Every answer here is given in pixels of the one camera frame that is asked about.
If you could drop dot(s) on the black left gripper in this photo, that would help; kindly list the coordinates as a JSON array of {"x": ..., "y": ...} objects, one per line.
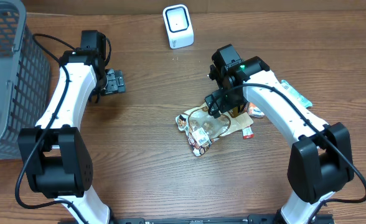
[{"x": 113, "y": 82}]

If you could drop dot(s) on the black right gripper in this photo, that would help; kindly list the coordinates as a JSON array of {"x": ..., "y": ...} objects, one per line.
[{"x": 233, "y": 106}]

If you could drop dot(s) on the orange small carton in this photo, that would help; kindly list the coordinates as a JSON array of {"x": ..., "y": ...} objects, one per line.
[{"x": 254, "y": 111}]

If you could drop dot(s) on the red stick packet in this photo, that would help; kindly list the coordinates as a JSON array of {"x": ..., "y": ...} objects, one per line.
[{"x": 247, "y": 132}]

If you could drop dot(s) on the beige snack bag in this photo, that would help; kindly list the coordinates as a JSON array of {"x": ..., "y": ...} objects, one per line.
[{"x": 202, "y": 129}]

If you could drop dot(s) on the teal snack packet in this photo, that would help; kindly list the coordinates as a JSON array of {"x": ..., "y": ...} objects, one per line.
[{"x": 294, "y": 93}]

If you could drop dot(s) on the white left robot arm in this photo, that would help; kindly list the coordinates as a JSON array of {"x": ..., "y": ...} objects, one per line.
[{"x": 57, "y": 167}]

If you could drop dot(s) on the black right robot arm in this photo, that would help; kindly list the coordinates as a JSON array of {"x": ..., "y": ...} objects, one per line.
[{"x": 321, "y": 154}]

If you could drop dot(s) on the white barcode scanner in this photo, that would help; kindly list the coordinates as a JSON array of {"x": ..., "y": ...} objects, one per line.
[{"x": 178, "y": 25}]

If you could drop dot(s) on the grey plastic mesh basket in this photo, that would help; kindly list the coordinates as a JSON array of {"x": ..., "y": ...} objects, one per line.
[{"x": 24, "y": 77}]

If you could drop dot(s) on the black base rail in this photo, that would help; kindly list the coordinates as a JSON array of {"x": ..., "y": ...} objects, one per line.
[{"x": 201, "y": 221}]

